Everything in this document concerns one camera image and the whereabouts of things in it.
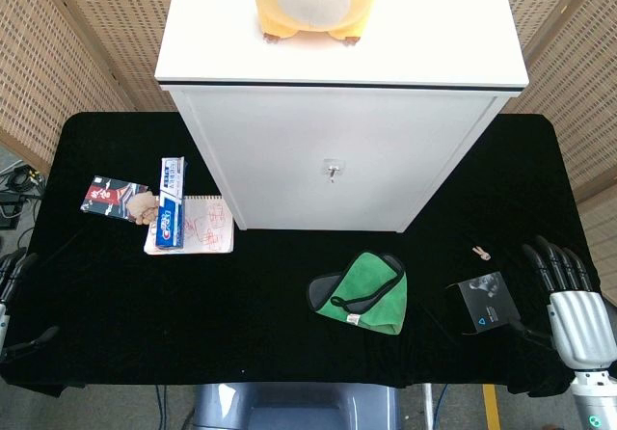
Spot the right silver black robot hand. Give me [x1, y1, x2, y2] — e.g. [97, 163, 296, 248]
[511, 235, 617, 372]

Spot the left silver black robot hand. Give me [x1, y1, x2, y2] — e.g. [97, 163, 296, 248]
[0, 247, 61, 364]

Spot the green and black cloth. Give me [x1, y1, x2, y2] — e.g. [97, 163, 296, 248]
[308, 250, 409, 336]

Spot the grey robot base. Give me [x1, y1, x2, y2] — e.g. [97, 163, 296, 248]
[191, 382, 401, 430]

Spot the white cabinet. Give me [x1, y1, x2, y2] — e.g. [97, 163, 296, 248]
[154, 0, 530, 234]

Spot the black and grey small box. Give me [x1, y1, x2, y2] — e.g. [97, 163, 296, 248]
[444, 271, 522, 336]

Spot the red and black card box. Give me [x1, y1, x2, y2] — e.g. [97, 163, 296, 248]
[80, 175, 149, 222]

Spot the small beige plush toy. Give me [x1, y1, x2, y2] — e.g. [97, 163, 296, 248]
[125, 191, 161, 227]

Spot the blue toothpaste box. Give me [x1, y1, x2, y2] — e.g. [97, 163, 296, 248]
[154, 156, 187, 251]

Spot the spiral notebook with red scribbles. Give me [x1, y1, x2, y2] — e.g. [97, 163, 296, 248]
[144, 195, 236, 256]

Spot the woven rattan folding screen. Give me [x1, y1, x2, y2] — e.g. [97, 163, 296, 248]
[498, 0, 617, 296]
[0, 0, 180, 176]

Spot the black velvet tablecloth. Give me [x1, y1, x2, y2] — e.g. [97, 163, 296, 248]
[0, 111, 604, 399]

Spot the yellow plush toy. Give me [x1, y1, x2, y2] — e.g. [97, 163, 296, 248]
[251, 0, 379, 47]

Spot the black cables bundle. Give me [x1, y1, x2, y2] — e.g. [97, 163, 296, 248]
[0, 158, 47, 231]

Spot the blue cable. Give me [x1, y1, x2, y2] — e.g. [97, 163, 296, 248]
[154, 384, 167, 430]
[431, 383, 450, 430]

